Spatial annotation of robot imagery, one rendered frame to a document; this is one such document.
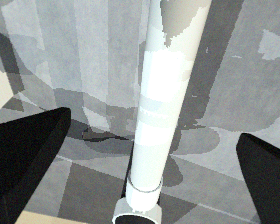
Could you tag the black post with cap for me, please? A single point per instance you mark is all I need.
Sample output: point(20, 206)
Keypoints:
point(132, 219)

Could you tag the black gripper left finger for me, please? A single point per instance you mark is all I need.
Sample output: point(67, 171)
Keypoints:
point(28, 146)

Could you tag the grey open-topped cup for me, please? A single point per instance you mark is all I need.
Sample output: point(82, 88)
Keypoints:
point(139, 203)

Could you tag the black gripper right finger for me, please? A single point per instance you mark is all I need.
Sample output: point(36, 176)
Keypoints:
point(260, 165)

